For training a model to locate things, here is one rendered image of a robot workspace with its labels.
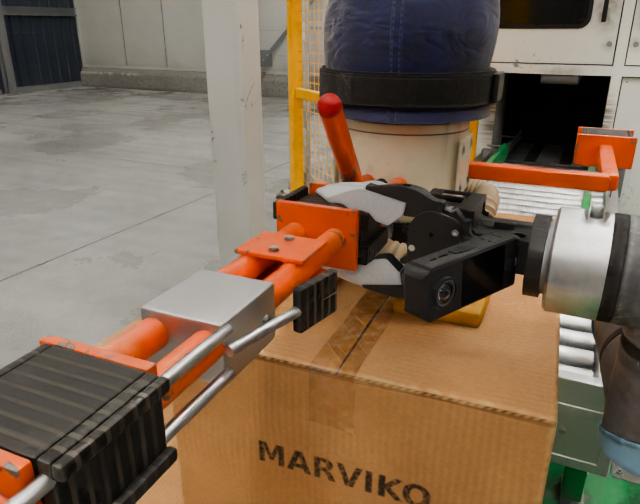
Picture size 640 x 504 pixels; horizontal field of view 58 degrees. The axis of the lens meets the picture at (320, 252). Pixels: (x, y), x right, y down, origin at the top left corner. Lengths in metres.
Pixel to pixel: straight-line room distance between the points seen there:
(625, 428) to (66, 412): 0.44
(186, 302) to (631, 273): 0.32
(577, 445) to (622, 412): 0.80
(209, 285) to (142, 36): 12.97
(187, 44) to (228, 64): 10.44
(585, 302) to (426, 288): 0.13
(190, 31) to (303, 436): 12.06
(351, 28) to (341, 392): 0.40
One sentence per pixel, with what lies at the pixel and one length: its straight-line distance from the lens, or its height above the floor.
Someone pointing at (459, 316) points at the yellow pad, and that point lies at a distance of 0.66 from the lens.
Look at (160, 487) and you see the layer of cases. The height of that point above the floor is 0.54.
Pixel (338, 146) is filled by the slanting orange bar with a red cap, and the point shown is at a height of 1.15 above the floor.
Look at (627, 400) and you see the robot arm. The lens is 0.55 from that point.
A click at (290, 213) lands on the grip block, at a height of 1.10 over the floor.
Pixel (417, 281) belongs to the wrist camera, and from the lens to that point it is 0.44.
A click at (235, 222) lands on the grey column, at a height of 0.54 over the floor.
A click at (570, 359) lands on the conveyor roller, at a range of 1.49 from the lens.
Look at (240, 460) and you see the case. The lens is 0.69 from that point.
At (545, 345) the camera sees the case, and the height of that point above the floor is 0.95.
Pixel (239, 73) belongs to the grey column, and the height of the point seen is 1.11.
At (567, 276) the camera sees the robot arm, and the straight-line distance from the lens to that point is 0.49.
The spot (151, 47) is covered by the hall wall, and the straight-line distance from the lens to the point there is 13.20.
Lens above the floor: 1.26
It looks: 21 degrees down
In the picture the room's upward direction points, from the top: straight up
